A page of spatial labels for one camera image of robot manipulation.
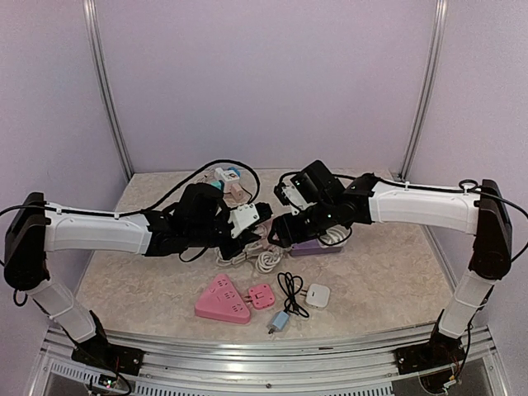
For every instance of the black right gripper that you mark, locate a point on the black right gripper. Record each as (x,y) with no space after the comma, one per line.
(288,231)

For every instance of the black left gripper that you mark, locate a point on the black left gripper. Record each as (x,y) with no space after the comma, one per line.
(246,238)

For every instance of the pink square plug adapter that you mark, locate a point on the pink square plug adapter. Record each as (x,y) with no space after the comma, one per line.
(260,296)

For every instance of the pink triangular power strip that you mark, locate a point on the pink triangular power strip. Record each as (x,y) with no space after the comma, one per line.
(221,301)

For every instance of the white plug adapter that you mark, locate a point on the white plug adapter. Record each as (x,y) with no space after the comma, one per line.
(316,296)

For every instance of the pink cube socket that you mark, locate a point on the pink cube socket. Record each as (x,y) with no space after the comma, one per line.
(265,244)

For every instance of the light blue plug adapter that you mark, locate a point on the light blue plug adapter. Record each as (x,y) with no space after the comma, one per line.
(278,322)

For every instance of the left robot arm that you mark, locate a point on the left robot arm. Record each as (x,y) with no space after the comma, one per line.
(40,227)

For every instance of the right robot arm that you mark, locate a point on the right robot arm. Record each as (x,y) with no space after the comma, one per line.
(476,209)

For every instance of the blue plug on cube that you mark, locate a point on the blue plug on cube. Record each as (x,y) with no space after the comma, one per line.
(235,171)

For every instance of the white cube socket adapter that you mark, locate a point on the white cube socket adapter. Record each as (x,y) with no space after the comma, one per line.
(229,178)

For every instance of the white charger plug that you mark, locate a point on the white charger plug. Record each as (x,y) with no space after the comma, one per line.
(218,172)

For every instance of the purple power strip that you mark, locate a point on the purple power strip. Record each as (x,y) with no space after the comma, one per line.
(311,248)

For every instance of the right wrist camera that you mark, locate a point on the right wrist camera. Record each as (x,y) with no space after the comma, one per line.
(289,195)

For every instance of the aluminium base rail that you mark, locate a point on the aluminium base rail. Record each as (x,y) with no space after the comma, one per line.
(364,365)

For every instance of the aluminium frame post right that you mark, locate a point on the aluminium frame post right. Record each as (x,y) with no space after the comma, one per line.
(427,88)

